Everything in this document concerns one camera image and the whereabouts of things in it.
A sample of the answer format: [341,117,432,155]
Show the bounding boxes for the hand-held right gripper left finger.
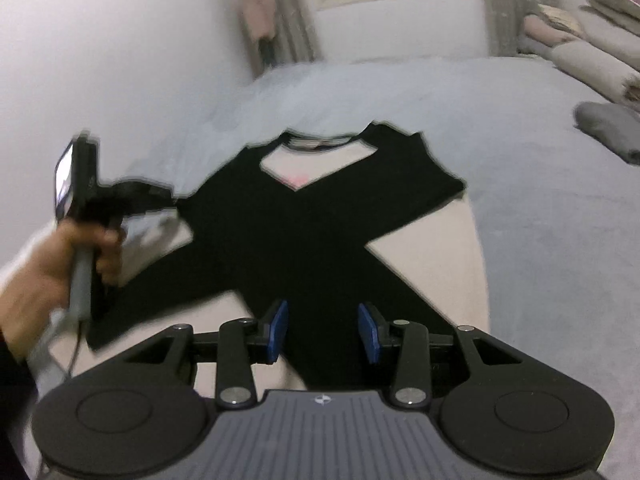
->
[122,300,290,407]

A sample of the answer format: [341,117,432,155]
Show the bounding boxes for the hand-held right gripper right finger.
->
[357,302,523,407]

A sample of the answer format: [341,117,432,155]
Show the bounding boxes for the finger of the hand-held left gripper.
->
[112,177,177,213]

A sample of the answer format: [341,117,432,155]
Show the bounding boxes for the beige sweatshirt with black sleeves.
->
[47,121,493,396]

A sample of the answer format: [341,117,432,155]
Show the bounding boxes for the person's left forearm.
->
[0,332,38,480]

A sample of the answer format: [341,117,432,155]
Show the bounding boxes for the person's left hand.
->
[0,220,127,361]

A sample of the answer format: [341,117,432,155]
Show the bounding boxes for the grey hanging garment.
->
[257,37,277,68]

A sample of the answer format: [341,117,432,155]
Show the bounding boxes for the grey bed blanket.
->
[165,55,640,480]

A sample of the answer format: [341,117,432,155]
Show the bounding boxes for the pink hanging garment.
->
[239,0,277,41]

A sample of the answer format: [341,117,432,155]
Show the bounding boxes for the grey star-patterned curtain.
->
[472,0,551,58]
[272,0,321,68]

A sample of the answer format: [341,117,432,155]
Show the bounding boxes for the grey folded garment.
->
[574,101,640,164]

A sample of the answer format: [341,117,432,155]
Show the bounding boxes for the pink folded blanket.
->
[520,14,566,53]

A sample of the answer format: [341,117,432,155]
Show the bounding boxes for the grey folded quilts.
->
[552,0,640,103]

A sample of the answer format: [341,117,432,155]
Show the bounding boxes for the black cable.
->
[64,319,89,378]

